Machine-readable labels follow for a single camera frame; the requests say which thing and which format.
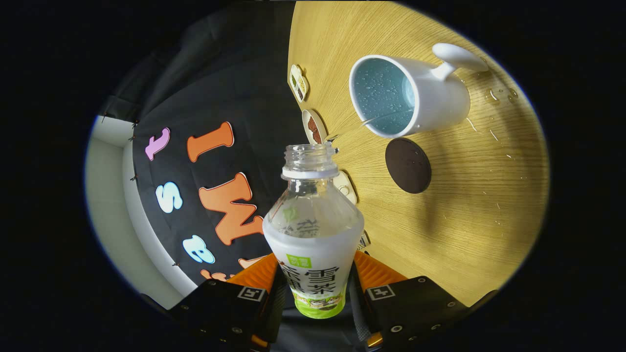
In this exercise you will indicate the red brown food pieces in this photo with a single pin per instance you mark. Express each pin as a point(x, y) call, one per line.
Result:
point(314, 131)

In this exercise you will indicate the cream white toaster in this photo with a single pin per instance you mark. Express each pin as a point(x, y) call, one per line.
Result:
point(346, 188)

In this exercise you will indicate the clear juice bottle white label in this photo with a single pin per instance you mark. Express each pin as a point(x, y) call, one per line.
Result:
point(313, 244)

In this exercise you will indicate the wooden table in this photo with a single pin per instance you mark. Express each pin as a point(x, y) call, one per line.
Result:
point(464, 220)

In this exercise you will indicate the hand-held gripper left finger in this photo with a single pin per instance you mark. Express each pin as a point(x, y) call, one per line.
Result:
point(276, 313)

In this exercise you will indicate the dark brown round coaster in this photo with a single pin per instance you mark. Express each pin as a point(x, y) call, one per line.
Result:
point(408, 165)

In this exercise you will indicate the white divided dish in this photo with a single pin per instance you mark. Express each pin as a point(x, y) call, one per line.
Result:
point(299, 83)

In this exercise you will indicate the black backdrop cloth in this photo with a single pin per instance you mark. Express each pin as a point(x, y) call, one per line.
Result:
point(220, 73)

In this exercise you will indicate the round cream plate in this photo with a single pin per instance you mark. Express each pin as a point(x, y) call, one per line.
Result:
point(313, 128)

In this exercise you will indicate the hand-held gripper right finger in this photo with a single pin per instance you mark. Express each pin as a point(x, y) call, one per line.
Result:
point(359, 313)

